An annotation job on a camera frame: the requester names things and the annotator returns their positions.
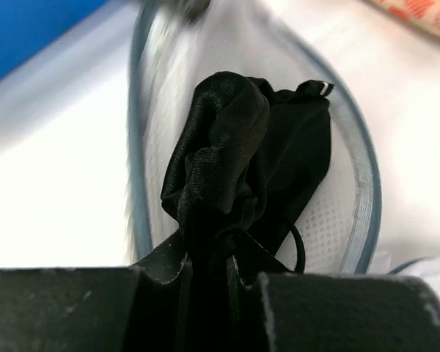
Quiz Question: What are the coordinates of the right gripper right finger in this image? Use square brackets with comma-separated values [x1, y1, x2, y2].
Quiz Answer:
[227, 234, 440, 351]

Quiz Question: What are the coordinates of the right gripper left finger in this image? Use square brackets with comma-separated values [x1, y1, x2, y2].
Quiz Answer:
[0, 234, 191, 351]

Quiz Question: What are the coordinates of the black bra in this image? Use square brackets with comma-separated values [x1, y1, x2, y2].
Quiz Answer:
[161, 71, 334, 273]

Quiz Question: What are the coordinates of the floral patterned laundry bag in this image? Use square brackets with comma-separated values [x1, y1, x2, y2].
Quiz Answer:
[363, 0, 440, 45]

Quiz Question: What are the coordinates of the blue plastic bin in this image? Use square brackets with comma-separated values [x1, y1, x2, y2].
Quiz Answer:
[0, 0, 129, 91]

